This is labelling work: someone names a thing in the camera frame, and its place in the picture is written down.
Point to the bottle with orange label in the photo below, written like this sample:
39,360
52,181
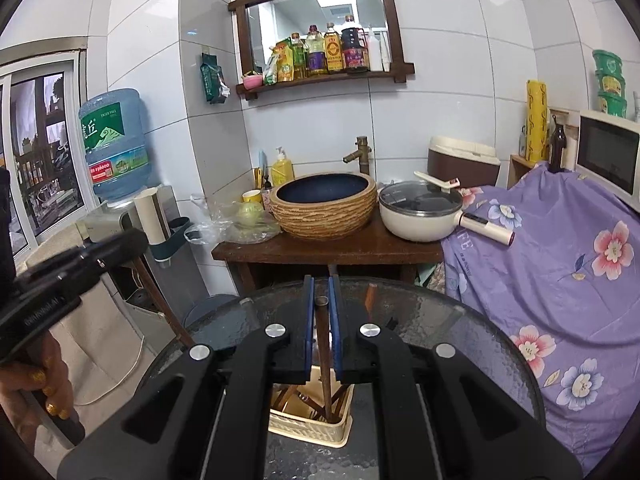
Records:
333,52

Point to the yellow cup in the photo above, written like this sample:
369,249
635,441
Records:
252,197

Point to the grey water dispenser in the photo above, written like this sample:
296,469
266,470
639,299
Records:
107,222

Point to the blue water bottle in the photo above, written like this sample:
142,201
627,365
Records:
115,145

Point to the green oil bottle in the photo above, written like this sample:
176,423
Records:
298,60

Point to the beige cloth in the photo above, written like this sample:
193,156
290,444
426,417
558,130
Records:
110,360

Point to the green hanging packet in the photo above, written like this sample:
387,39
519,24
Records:
212,80

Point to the wooden box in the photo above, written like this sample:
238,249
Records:
517,170

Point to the pink bowl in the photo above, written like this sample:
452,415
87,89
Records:
252,82

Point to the oil bottle with purple label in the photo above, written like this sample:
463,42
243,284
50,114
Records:
316,57

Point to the pale green vegetable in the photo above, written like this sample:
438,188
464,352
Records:
250,213

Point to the brown and white rice cooker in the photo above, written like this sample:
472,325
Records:
460,165

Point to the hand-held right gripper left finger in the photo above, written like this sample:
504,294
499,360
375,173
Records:
309,330

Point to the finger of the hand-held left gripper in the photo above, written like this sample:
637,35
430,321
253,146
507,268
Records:
110,255

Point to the white container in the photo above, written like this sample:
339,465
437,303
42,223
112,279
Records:
636,107

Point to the wooden framed mirror shelf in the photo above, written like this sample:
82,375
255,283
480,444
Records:
320,10

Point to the white microwave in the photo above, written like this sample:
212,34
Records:
607,152

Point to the cream plastic utensil holder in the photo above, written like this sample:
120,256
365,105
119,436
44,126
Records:
305,430

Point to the white plastic bottle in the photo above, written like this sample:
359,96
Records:
375,52
386,55

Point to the bronze faucet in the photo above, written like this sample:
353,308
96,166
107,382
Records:
364,157

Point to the dark soy sauce bottle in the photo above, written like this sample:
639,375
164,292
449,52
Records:
355,50

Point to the teal cup holder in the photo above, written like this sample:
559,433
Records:
172,245

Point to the person's left hand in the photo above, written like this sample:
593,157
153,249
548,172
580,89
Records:
40,375

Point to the white pan with glass lid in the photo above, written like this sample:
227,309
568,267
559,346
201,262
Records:
415,225

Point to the clear plastic bag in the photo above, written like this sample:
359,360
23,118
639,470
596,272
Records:
210,225

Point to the yellow pouch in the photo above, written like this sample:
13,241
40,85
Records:
285,62

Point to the woven basin sink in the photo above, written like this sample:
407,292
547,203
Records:
325,215

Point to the white paper cup stack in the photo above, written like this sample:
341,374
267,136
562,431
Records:
150,215

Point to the dark wooden cabinet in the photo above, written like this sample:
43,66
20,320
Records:
325,252

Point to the brown glass bottle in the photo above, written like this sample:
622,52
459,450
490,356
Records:
558,150

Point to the yellow roll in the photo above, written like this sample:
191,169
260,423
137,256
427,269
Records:
536,120

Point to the white rice paddle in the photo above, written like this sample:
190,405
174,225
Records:
430,179

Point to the green and white pouch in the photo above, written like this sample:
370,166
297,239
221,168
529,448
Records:
270,67

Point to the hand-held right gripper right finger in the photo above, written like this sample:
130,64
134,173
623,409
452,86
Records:
334,330

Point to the yellow soap dispenser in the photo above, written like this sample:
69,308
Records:
282,172

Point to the window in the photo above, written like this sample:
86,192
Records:
50,135

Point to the purple floral cloth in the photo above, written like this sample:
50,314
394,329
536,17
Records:
550,285

